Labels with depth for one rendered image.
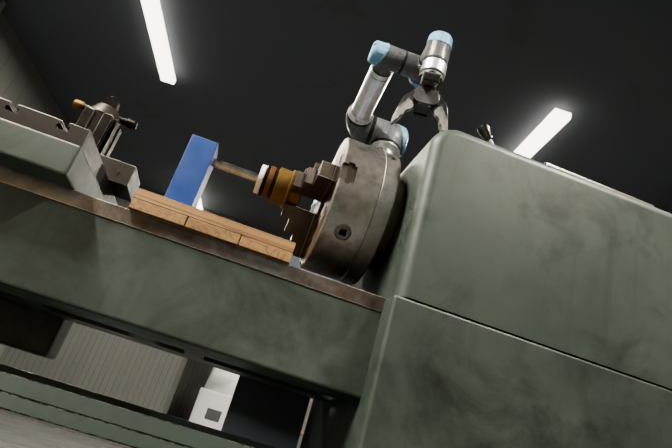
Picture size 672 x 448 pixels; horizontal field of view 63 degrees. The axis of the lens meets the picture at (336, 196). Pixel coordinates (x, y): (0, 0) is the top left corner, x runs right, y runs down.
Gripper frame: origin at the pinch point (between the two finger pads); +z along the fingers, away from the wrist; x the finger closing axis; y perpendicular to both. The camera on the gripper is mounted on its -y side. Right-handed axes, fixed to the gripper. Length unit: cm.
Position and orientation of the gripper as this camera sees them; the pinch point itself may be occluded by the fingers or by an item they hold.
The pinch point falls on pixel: (418, 130)
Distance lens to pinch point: 150.0
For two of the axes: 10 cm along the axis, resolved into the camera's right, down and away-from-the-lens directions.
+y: -0.3, 4.2, 9.1
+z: -2.7, 8.7, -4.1
